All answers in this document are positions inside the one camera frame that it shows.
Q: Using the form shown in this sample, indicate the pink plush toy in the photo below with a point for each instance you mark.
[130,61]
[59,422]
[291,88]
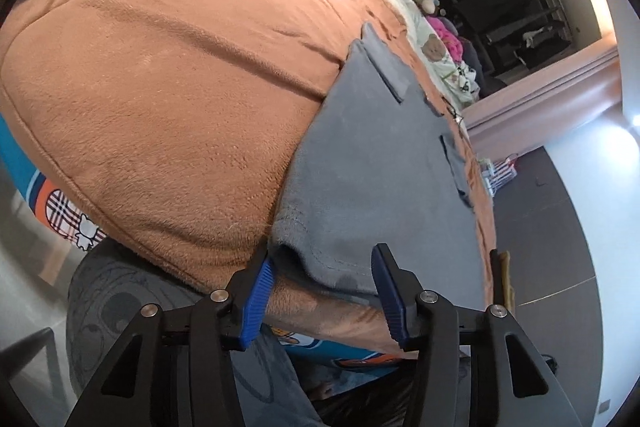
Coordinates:
[447,39]

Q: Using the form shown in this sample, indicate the folded tan garment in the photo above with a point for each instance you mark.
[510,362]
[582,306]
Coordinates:
[505,279]

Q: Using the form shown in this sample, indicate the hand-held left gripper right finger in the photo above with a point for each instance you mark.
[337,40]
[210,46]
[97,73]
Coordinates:
[387,302]

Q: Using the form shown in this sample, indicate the orange blanket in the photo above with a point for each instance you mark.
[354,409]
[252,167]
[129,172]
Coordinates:
[150,107]

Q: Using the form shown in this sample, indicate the grey t-shirt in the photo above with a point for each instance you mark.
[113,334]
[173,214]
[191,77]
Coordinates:
[375,167]

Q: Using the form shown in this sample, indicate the white nightstand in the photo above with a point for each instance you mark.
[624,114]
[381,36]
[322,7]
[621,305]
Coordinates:
[500,179]

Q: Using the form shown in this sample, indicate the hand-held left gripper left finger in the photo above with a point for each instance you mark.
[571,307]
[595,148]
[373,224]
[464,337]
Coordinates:
[257,302]

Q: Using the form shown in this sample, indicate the person's grey printed pants leg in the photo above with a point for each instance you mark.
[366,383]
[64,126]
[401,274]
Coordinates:
[125,287]

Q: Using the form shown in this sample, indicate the black white spotted cloth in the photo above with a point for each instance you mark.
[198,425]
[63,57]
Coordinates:
[465,82]

